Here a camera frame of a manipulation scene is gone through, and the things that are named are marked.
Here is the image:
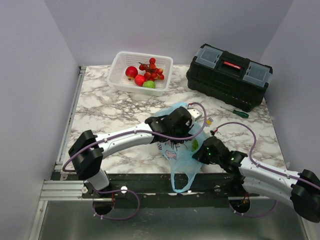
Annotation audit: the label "light blue plastic bag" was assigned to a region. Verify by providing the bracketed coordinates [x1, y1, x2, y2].
[149, 102, 208, 193]

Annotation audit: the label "red fake cherry bunch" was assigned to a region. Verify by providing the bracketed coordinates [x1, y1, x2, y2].
[139, 57, 165, 81]

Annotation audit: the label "red fake peach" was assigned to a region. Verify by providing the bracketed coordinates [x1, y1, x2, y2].
[134, 74, 147, 87]

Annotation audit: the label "red fake apple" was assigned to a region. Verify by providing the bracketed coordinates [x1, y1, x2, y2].
[125, 66, 138, 80]

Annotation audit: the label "dark purple fake grapes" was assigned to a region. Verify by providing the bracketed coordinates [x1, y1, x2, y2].
[169, 139, 185, 145]

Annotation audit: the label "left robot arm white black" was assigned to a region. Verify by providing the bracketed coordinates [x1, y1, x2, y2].
[68, 106, 199, 198]

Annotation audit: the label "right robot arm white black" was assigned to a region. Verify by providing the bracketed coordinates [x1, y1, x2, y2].
[192, 136, 320, 223]

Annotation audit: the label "green fake leafy fruit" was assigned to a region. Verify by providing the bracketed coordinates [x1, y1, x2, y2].
[191, 139, 199, 152]

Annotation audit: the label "hex key set yellow holder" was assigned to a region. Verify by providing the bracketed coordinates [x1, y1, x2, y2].
[206, 118, 213, 126]

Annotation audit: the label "black plastic toolbox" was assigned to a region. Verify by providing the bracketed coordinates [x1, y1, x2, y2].
[186, 44, 273, 113]

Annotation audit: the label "white plastic basket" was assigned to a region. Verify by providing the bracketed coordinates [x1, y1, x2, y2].
[106, 51, 174, 96]

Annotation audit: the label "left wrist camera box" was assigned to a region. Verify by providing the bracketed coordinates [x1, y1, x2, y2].
[187, 108, 203, 122]

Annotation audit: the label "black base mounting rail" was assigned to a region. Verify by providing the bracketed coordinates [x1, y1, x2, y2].
[82, 173, 246, 209]

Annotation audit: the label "green handled screwdriver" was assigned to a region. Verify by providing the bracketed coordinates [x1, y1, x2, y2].
[220, 106, 249, 119]

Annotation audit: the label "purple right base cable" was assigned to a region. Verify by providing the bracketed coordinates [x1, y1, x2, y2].
[231, 192, 279, 218]

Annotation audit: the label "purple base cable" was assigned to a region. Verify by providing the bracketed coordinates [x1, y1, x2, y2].
[92, 188, 140, 221]
[231, 192, 279, 218]

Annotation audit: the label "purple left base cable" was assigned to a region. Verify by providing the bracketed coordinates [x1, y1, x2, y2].
[92, 188, 140, 221]

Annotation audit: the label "aluminium frame profile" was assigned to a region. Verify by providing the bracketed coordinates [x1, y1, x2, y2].
[39, 180, 84, 201]

